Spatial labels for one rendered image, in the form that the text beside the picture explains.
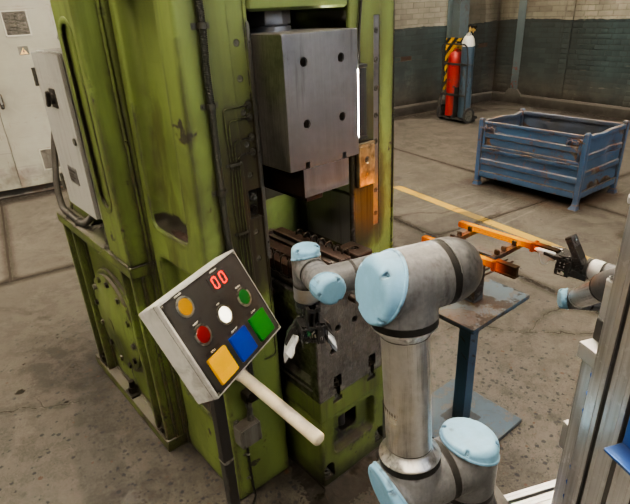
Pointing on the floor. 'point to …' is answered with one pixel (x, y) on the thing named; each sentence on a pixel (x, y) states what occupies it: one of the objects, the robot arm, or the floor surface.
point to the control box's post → (225, 449)
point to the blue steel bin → (551, 153)
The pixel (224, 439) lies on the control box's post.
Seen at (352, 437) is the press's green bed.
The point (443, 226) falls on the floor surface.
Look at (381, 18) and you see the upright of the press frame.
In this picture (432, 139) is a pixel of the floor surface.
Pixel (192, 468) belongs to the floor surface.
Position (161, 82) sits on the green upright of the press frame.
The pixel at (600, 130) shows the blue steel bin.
